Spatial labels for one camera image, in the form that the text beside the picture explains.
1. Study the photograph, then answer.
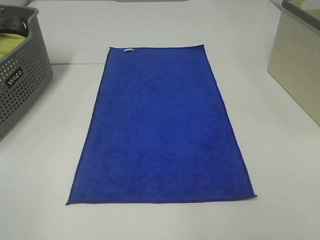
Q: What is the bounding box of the blue microfiber towel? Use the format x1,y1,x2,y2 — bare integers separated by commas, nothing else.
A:
67,45,255,205

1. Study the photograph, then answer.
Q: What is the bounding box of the grey perforated laundry basket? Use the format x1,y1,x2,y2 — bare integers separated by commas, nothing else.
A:
0,5,53,138

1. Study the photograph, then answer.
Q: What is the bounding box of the beige plastic storage bin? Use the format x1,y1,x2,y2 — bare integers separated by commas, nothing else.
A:
267,0,320,107

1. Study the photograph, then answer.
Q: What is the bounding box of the yellow-green towel in basket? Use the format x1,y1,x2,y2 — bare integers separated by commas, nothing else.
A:
0,33,26,59

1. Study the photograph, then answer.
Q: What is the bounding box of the black cloth in basket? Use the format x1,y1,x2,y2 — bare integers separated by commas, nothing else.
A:
0,16,29,37

